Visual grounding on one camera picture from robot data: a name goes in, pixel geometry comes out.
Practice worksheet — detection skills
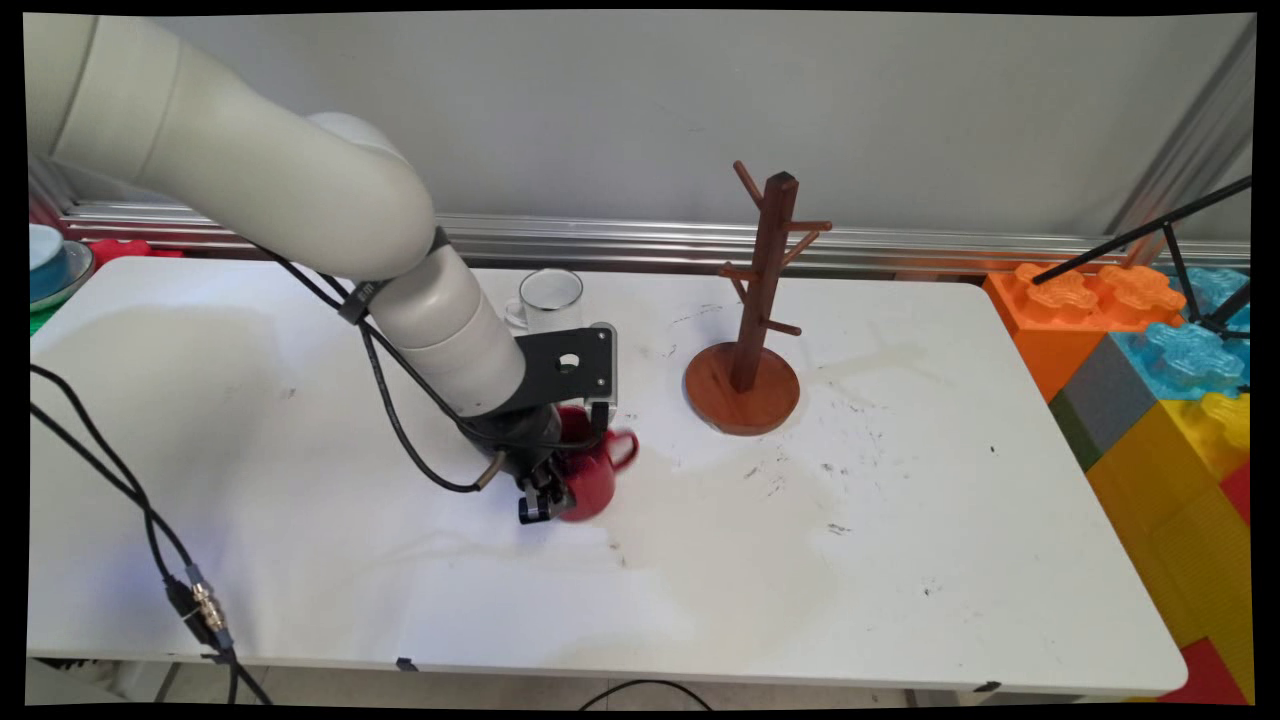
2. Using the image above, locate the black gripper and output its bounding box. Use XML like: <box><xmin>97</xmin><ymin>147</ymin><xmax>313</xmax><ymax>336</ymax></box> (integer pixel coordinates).
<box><xmin>463</xmin><ymin>400</ymin><xmax>578</xmax><ymax>527</ymax></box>

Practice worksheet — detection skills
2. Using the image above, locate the red speckled mug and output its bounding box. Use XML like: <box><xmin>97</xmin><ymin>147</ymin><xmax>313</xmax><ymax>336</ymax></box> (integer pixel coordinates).
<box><xmin>552</xmin><ymin>404</ymin><xmax>640</xmax><ymax>524</ymax></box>

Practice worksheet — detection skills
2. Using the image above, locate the clear glass mug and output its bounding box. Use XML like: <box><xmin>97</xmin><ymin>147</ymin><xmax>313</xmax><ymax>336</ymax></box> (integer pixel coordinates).
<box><xmin>503</xmin><ymin>267</ymin><xmax>586</xmax><ymax>337</ymax></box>

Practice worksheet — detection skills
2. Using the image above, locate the brown wooden mug tree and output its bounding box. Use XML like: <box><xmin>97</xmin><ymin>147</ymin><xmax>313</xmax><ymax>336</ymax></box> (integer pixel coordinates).
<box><xmin>683</xmin><ymin>160</ymin><xmax>835</xmax><ymax>438</ymax></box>

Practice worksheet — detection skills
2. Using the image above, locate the red flat object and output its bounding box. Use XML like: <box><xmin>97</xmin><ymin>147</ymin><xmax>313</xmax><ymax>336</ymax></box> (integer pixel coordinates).
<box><xmin>88</xmin><ymin>238</ymin><xmax>184</xmax><ymax>267</ymax></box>

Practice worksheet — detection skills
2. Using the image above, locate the orange toy block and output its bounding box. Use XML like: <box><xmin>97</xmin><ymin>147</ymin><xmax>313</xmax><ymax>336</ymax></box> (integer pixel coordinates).
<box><xmin>983</xmin><ymin>262</ymin><xmax>1187</xmax><ymax>402</ymax></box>

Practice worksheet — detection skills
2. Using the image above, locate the blue bowl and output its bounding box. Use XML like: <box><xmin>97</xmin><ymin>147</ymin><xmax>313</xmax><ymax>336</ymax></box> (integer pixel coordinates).
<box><xmin>28</xmin><ymin>224</ymin><xmax>70</xmax><ymax>302</ymax></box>

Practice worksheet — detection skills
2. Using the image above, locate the grey toy block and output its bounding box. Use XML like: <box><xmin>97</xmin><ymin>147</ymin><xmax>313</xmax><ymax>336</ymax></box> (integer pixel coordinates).
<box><xmin>1048</xmin><ymin>334</ymin><xmax>1161</xmax><ymax>472</ymax></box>

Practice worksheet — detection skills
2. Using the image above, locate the translucent blue toy block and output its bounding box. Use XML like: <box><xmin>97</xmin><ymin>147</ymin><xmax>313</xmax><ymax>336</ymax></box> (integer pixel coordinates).
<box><xmin>1110</xmin><ymin>265</ymin><xmax>1253</xmax><ymax>402</ymax></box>

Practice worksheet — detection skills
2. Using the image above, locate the small red toy block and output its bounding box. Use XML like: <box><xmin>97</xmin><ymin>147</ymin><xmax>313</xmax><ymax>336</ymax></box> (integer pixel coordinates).
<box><xmin>1219</xmin><ymin>462</ymin><xmax>1254</xmax><ymax>527</ymax></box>

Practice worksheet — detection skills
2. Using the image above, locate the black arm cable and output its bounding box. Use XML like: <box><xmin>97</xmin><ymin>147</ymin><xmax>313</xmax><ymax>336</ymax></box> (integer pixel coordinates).
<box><xmin>250</xmin><ymin>244</ymin><xmax>607</xmax><ymax>494</ymax></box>

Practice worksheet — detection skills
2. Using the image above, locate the black looped cable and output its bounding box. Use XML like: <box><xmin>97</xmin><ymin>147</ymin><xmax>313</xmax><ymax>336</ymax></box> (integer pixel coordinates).
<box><xmin>577</xmin><ymin>680</ymin><xmax>714</xmax><ymax>712</ymax></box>

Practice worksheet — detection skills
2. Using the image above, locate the black cable strap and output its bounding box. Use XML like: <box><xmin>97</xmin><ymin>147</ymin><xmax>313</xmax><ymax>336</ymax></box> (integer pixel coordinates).
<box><xmin>337</xmin><ymin>227</ymin><xmax>452</xmax><ymax>327</ymax></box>

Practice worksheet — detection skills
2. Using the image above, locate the aluminium rail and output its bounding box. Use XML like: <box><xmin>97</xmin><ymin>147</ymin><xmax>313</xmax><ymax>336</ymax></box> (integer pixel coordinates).
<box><xmin>60</xmin><ymin>203</ymin><xmax>1251</xmax><ymax>277</ymax></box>

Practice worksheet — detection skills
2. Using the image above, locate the black cable with silver connector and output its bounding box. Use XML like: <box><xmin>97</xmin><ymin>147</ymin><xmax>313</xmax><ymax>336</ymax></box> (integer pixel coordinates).
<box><xmin>28</xmin><ymin>364</ymin><xmax>274</xmax><ymax>706</ymax></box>

